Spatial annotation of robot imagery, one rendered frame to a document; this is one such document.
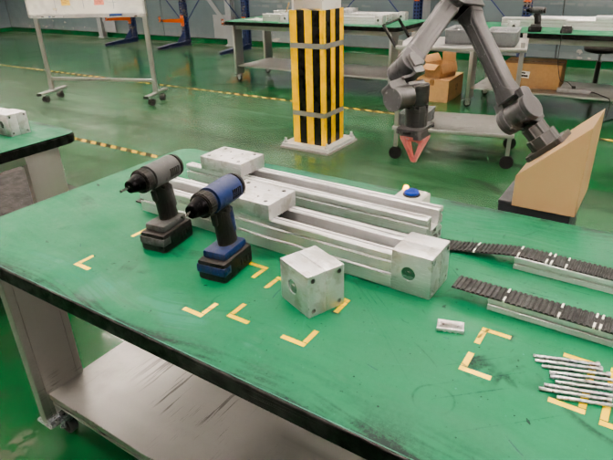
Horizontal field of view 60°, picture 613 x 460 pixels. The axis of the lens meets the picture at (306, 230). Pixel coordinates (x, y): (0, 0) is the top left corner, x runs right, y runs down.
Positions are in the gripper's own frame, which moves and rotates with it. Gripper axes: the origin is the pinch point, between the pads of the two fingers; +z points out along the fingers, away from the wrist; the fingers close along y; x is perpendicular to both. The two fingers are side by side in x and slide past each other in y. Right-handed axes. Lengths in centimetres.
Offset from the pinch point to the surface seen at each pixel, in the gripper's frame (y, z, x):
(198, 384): 40, 72, -52
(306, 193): 17.7, 8.1, -22.4
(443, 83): -447, 72, -157
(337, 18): -258, -9, -179
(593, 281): 15, 15, 48
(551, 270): 15.1, 14.5, 39.9
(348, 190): 10.5, 8.1, -13.9
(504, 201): -23.3, 16.6, 19.5
